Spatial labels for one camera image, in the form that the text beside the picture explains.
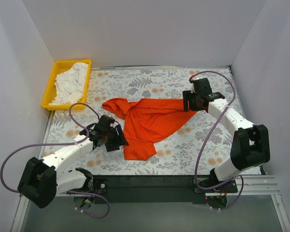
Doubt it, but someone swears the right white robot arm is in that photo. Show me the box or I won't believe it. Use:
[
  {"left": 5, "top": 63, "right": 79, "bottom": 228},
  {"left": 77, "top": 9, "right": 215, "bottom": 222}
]
[{"left": 183, "top": 78, "right": 270, "bottom": 192}]

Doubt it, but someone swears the floral table mat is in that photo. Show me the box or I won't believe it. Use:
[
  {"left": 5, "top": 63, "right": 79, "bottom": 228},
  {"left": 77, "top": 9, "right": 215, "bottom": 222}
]
[{"left": 40, "top": 68, "right": 242, "bottom": 175}]

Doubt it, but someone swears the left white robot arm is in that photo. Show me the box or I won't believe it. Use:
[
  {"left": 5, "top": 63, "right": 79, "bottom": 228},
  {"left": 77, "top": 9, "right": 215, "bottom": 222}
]
[{"left": 17, "top": 115, "right": 128, "bottom": 208}]

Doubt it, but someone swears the yellow plastic bin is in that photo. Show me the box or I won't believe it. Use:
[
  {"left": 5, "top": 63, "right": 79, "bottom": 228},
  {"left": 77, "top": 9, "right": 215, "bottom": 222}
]
[{"left": 41, "top": 59, "right": 91, "bottom": 111}]

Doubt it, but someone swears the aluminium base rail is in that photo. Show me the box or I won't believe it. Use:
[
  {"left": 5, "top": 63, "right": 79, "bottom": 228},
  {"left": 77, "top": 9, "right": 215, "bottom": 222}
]
[{"left": 205, "top": 175, "right": 281, "bottom": 197}]

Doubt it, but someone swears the white t shirt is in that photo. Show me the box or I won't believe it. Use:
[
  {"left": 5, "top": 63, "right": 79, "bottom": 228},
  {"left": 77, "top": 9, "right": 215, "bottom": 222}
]
[{"left": 49, "top": 62, "right": 88, "bottom": 105}]

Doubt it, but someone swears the orange t shirt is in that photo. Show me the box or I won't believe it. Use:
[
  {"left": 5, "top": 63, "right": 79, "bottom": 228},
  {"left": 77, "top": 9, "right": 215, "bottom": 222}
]
[{"left": 102, "top": 98, "right": 196, "bottom": 160}]

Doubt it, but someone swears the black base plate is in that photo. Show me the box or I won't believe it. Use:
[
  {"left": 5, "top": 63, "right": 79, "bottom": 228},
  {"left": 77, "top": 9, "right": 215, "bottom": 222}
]
[{"left": 73, "top": 175, "right": 238, "bottom": 207}]

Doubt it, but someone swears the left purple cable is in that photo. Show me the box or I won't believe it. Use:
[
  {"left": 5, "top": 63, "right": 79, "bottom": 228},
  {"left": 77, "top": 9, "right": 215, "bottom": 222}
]
[{"left": 0, "top": 102, "right": 111, "bottom": 219}]

